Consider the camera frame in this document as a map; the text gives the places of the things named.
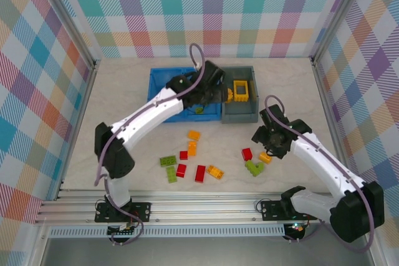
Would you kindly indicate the yellow lego window frame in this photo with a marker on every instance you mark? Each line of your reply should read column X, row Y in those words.
column 241, row 98

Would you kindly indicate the small red lego brick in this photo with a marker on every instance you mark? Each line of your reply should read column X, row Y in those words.
column 247, row 154
column 183, row 155

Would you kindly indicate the long red lego brick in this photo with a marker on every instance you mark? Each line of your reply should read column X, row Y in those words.
column 200, row 173

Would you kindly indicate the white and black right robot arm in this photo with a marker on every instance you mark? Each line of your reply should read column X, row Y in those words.
column 324, row 160

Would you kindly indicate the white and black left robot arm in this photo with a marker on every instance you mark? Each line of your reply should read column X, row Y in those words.
column 149, row 113

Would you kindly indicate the grey plastic bin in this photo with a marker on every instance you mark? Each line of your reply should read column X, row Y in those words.
column 240, row 115

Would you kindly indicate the blue two-compartment plastic bin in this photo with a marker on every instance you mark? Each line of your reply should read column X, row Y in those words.
column 156, row 85

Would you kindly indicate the small controller board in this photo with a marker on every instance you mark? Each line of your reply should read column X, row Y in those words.
column 123, row 230
column 296, row 227

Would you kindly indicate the grey metal panel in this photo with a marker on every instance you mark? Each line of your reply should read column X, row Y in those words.
column 202, row 253

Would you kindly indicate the aluminium side rail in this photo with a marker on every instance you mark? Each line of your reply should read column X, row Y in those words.
column 81, row 116
column 328, row 107

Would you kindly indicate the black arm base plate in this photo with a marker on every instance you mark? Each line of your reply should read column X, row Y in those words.
column 143, row 211
column 271, row 210

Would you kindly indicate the aluminium mounting rail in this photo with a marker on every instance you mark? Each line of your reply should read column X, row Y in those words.
column 202, row 207

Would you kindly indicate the aluminium frame post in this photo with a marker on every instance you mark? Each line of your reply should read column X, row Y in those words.
column 69, row 13
column 339, row 13

